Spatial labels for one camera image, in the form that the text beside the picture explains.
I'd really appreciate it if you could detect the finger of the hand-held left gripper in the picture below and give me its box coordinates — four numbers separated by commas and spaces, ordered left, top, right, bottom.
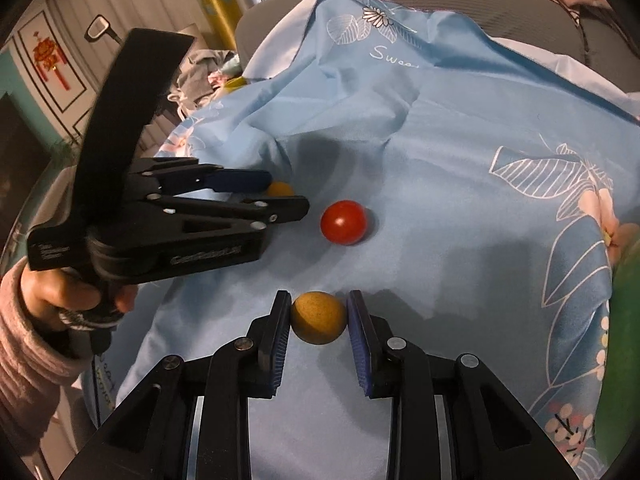
145, 192, 312, 235
131, 156, 273, 197

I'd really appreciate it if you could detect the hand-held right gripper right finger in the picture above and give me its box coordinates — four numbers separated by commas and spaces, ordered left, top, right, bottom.
346, 289, 566, 480

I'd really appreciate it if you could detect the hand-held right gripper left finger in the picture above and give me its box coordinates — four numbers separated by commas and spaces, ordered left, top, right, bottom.
87, 289, 293, 480

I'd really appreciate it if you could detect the green plastic bowl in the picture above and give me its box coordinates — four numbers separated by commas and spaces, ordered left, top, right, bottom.
592, 245, 640, 468

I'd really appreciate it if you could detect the person's left forearm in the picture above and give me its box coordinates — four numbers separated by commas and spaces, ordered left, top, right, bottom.
0, 262, 88, 461

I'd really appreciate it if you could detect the person's left hand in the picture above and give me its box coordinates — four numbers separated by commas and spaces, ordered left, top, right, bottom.
19, 260, 141, 322

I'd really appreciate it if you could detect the red cherry tomato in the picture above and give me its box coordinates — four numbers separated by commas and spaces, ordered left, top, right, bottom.
320, 200, 368, 246

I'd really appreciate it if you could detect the grey clothes pile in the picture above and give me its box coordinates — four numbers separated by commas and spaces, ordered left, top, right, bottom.
167, 50, 246, 111

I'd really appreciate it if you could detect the yellow patterned curtain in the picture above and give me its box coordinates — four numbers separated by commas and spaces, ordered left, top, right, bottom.
180, 0, 238, 53

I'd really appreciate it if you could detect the blue floral cloth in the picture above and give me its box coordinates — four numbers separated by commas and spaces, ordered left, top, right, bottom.
92, 0, 640, 480

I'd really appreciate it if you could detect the red knot wall decoration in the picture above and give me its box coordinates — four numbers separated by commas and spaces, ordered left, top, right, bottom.
32, 30, 71, 92

